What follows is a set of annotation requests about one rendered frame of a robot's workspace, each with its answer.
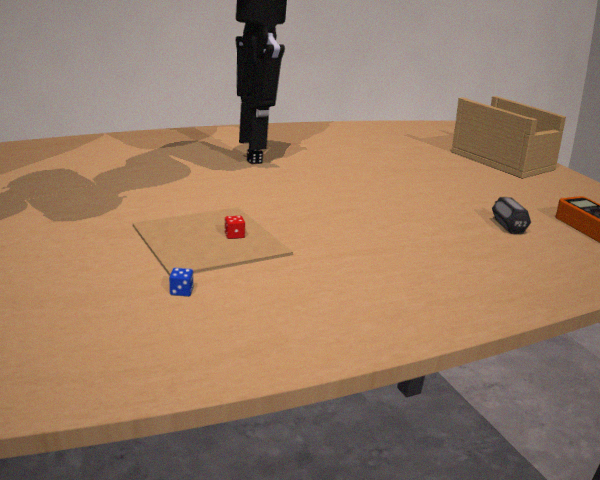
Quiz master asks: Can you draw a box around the red die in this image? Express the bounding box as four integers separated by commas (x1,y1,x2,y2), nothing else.
225,216,245,239

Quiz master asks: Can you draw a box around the orange pocket multimeter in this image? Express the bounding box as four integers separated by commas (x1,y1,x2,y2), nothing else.
556,196,600,243

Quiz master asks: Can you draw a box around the thin tan flat mat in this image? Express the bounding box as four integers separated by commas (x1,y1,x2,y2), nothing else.
133,207,293,276

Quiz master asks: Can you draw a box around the tan wooden open box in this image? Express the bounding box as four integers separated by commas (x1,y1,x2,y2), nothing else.
455,96,566,178

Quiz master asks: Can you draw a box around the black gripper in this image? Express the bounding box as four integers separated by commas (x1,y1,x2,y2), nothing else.
236,0,287,150

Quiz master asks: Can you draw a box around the black die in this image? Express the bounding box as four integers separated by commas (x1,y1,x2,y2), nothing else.
247,149,263,164

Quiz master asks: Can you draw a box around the blue die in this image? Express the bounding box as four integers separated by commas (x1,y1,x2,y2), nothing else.
169,268,193,296

